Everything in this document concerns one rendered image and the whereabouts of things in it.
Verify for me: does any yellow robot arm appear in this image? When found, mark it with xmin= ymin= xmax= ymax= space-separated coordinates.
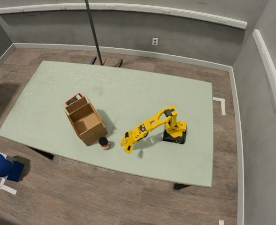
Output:
xmin=133 ymin=105 xmax=185 ymax=142

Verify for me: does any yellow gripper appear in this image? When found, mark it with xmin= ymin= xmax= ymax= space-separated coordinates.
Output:
xmin=120 ymin=130 xmax=136 ymax=154

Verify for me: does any spice jar with black lid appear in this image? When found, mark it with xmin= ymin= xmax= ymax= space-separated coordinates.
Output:
xmin=99 ymin=137 xmax=110 ymax=150

